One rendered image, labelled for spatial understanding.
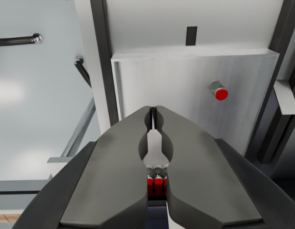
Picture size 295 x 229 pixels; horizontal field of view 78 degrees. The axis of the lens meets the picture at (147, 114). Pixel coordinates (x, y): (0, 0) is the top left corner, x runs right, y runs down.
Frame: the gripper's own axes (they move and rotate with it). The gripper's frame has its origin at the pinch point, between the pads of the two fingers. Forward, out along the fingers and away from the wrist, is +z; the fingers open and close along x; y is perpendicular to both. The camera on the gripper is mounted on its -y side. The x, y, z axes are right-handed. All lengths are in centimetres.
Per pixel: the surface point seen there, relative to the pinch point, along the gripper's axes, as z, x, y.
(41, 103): 110, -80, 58
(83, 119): 63, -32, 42
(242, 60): 21.4, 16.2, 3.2
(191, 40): 21.6, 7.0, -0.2
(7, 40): 98, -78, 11
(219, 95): 16.8, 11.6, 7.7
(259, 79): 20.5, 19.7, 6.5
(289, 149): 21.4, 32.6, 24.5
